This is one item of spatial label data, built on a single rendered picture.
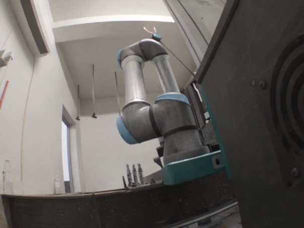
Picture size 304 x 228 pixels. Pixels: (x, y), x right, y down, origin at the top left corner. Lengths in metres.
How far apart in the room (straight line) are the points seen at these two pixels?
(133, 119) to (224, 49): 0.40
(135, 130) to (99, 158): 3.16
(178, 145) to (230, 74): 0.30
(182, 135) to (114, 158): 3.22
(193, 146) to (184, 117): 0.10
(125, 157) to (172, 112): 3.19
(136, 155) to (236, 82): 3.52
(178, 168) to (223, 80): 0.27
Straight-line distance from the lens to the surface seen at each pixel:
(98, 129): 3.85
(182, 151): 0.45
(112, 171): 3.60
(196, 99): 1.76
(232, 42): 0.20
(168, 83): 0.75
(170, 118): 0.49
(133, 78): 0.68
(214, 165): 0.46
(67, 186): 7.62
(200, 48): 0.51
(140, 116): 0.53
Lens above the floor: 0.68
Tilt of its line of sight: 23 degrees up
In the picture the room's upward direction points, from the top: 12 degrees counter-clockwise
